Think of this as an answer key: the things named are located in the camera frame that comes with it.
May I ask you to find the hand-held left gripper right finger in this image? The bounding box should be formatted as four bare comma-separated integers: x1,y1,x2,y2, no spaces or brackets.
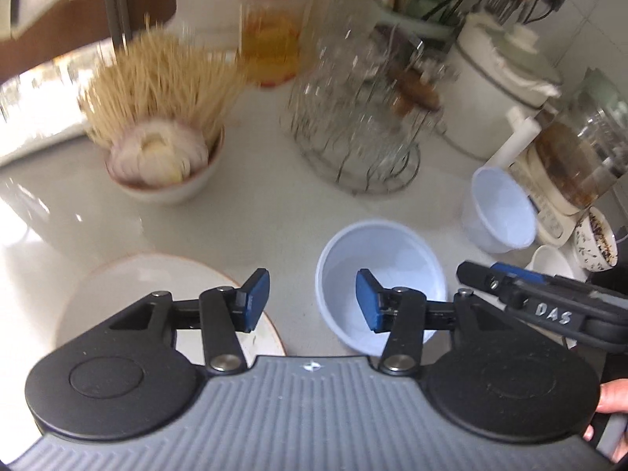
356,269,513,374

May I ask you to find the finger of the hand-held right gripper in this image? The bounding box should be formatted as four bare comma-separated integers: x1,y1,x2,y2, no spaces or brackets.
491,262,627,303
456,261,529,312

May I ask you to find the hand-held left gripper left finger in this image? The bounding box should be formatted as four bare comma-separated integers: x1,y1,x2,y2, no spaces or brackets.
108,267,272,378

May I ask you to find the light blue bowl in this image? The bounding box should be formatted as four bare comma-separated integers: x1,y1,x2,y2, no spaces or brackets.
315,221,448,357
461,166,539,255

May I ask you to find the white deep plate leaf print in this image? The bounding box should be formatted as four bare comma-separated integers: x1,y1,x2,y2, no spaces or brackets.
54,254,288,369

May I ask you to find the person's right hand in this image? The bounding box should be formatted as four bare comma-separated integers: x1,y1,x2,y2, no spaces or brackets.
583,379,628,443

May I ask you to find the cream kettle base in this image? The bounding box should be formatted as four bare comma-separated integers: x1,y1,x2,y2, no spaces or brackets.
510,147,590,247

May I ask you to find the small leaf patterned bowl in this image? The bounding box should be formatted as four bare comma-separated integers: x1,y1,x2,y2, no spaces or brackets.
571,206,619,274

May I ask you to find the glass electric kettle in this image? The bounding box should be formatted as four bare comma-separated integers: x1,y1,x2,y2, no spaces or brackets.
527,92,628,210

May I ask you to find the white garlic bowl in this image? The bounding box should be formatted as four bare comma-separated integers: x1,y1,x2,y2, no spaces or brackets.
104,125,226,206

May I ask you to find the garlic bulb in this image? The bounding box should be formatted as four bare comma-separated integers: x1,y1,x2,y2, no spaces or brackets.
110,120,210,185

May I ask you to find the clear glass pitcher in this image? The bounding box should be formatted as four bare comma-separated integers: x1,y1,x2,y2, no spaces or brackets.
581,66,628,124

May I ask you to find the white electric cooking pot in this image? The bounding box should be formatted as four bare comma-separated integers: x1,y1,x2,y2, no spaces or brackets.
444,11,563,178

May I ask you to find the red lid plastic jar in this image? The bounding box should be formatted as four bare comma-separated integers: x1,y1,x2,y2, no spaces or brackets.
238,0,313,88

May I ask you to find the white drip tray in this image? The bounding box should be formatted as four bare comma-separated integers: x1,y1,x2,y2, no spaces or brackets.
0,78,101,168

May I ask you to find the green white utensil holder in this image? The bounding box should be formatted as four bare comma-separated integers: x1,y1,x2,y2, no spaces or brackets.
365,0,468,41

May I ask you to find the wire glass rack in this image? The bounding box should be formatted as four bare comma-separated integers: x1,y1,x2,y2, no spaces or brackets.
279,34,423,196

